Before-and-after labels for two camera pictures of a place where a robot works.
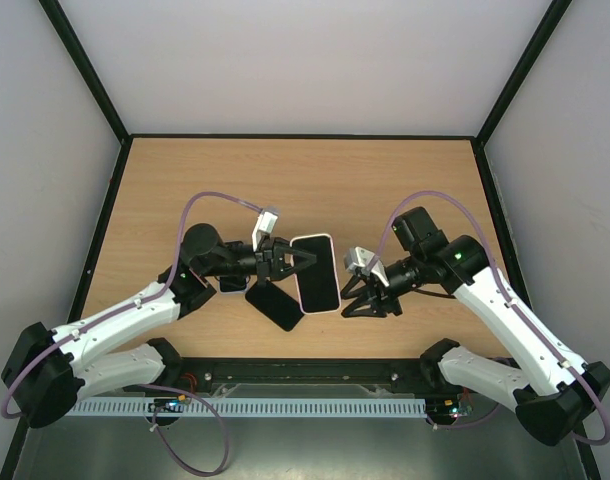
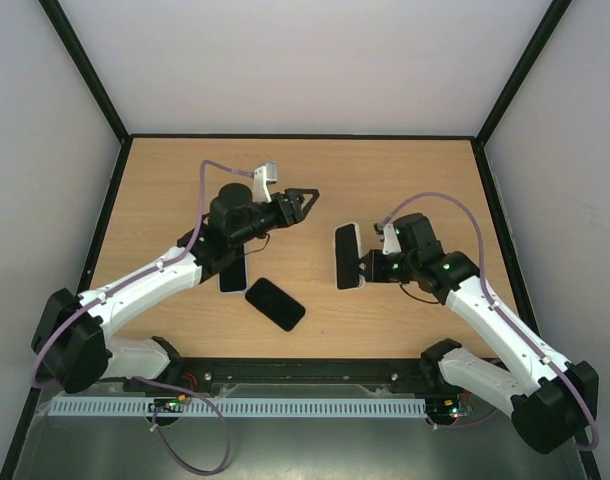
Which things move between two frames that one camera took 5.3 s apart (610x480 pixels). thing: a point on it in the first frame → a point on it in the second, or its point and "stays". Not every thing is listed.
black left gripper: [269, 262] → [289, 219]
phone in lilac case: [233, 284] stays
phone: [274, 304] stays
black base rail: [305, 377] stays
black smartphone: [318, 282] → [347, 257]
